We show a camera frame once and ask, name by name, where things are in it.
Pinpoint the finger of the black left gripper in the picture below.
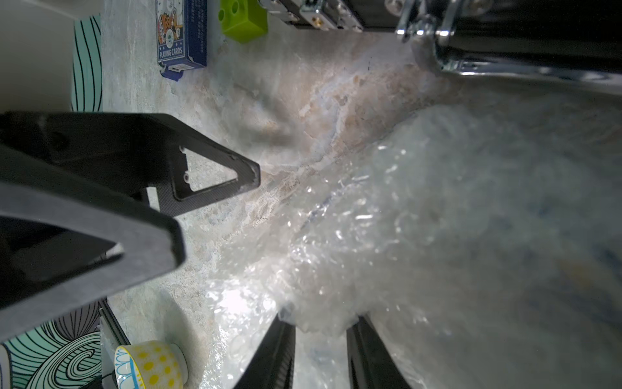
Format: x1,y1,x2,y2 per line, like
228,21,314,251
1,147,186,340
1,111,261,217

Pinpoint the black hard case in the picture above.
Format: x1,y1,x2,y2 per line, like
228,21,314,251
262,0,621,95

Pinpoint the clear bubble wrap sheet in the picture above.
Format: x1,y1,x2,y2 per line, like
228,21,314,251
207,105,621,388

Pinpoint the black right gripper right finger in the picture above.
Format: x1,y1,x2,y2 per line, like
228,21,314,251
346,316,411,389

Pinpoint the green toy brick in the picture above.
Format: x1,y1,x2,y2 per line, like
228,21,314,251
218,0,268,44

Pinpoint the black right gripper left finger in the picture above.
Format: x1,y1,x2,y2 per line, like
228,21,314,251
233,316,296,389

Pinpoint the blue playing cards box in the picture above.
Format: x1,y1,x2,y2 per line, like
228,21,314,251
155,0,207,81

